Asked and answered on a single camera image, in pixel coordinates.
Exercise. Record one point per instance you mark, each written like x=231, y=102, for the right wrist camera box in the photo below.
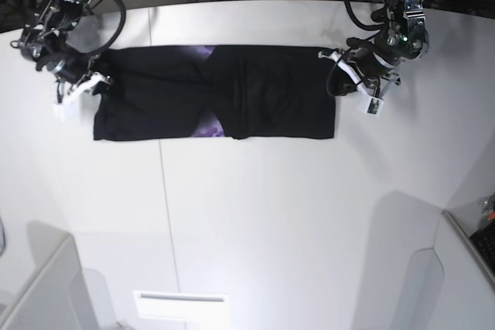
x=66, y=112

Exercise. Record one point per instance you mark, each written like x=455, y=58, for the black keyboard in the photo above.
x=484, y=242

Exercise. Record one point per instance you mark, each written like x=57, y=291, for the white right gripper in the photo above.
x=95, y=84

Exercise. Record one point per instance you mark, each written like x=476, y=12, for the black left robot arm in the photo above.
x=398, y=28

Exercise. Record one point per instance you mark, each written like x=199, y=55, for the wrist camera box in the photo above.
x=66, y=112
x=372, y=106

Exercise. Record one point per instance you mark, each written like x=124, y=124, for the left white side panel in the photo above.
x=55, y=296

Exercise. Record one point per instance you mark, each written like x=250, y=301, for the right white side panel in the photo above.
x=466, y=298

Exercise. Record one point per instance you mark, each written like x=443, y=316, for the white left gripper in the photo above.
x=362, y=70

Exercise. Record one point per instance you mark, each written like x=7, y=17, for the white side panel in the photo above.
x=466, y=298
x=55, y=296

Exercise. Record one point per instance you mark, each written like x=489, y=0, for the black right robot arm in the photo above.
x=44, y=42

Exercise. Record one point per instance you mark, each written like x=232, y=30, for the black T-shirt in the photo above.
x=164, y=92

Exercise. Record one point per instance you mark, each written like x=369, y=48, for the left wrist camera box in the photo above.
x=372, y=106

